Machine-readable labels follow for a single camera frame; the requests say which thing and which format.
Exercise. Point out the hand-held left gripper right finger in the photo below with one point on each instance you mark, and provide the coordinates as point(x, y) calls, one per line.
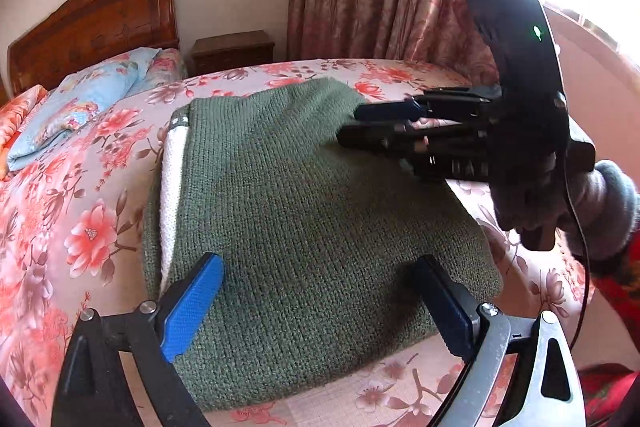
point(445, 307)

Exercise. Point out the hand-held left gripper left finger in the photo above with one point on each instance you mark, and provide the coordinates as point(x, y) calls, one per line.
point(192, 307)

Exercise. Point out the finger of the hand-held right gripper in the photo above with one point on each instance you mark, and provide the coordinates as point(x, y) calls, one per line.
point(390, 109)
point(380, 136)

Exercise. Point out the green and white knit sweater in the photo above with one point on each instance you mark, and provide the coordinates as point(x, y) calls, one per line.
point(300, 207)

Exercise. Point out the person's right hand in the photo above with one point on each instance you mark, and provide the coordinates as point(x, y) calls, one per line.
point(525, 204)

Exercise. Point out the pink floral bed sheet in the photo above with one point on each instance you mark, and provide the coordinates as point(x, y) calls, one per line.
point(90, 227)

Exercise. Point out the dark wooden nightstand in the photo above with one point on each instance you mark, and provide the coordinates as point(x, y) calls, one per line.
point(232, 52)

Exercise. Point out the person's red floral clothing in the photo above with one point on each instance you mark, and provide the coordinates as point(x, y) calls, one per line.
point(610, 394)

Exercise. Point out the light blue floral quilt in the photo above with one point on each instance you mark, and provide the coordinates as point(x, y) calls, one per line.
point(85, 102)

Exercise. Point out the orange floral pillow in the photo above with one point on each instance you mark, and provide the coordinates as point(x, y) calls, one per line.
point(20, 117)

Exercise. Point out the carved wooden headboard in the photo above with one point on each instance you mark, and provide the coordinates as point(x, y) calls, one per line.
point(100, 27)

